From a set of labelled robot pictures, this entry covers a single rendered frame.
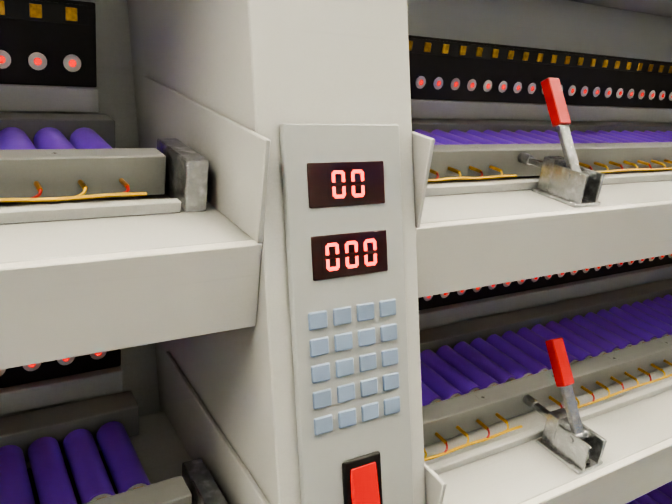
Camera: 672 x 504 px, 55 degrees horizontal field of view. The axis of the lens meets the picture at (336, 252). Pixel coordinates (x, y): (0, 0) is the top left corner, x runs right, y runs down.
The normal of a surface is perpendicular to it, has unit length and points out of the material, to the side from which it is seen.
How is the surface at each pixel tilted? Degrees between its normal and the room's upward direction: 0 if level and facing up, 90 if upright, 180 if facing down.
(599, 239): 108
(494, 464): 18
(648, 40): 90
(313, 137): 90
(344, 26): 90
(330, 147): 90
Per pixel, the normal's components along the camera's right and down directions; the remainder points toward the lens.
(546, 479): 0.11, -0.93
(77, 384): 0.52, 0.36
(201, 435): -0.85, 0.10
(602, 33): 0.53, 0.06
